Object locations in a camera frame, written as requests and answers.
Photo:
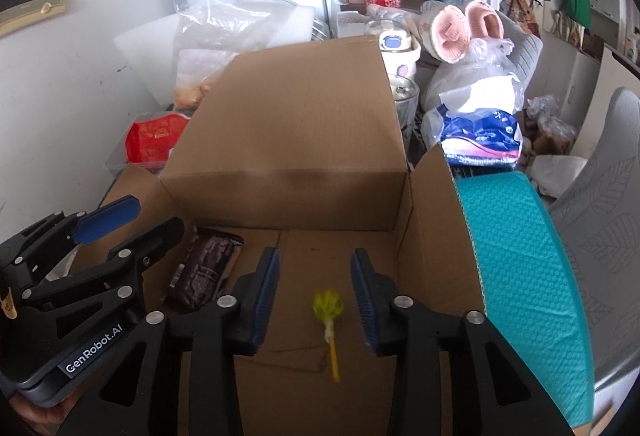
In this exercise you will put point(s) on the clear zip bag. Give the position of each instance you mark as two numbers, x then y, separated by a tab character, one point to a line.
220	31

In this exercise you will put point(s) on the small green tote bag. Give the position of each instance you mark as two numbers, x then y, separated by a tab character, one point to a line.
580	4

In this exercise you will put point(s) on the crumpled clear plastic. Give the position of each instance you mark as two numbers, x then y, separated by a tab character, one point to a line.
550	121

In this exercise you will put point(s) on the white plastic bag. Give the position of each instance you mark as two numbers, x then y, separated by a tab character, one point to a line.
470	86

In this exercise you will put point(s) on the blue tissue pack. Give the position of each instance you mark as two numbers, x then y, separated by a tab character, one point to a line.
480	134

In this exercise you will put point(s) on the patterned tote bag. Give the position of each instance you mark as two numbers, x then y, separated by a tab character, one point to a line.
520	14

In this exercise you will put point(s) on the yellow green feather pick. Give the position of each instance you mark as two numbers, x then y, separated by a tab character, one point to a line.
327	306

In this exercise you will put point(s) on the white cabinet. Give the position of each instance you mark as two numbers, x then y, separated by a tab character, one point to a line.
585	81

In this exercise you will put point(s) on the person's left hand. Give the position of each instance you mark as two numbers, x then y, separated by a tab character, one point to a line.
42	416

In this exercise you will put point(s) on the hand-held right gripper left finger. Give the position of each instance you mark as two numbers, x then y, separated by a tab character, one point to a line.
265	301

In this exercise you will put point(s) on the grey leaf-pattern chair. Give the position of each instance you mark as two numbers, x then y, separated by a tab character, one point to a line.
600	216

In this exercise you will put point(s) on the grey ribbed cushion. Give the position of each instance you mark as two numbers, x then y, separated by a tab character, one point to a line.
522	51

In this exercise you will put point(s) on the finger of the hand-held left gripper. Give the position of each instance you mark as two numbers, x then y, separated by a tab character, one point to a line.
107	216
150	241

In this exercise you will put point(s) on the white blue appliance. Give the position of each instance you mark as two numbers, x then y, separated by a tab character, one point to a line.
397	46

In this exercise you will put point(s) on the cardboard box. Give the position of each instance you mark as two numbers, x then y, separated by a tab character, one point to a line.
300	126

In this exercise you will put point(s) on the red snack packet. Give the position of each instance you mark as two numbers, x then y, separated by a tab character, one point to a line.
150	136

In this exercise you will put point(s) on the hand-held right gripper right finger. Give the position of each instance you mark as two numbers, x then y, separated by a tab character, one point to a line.
361	298

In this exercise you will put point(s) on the brown chocolate packet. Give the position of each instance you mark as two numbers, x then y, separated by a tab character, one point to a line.
205	266

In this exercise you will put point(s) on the glass mug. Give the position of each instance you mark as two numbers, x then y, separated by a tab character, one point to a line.
405	101

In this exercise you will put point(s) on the pink slipper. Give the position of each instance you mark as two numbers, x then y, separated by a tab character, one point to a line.
450	34
482	19

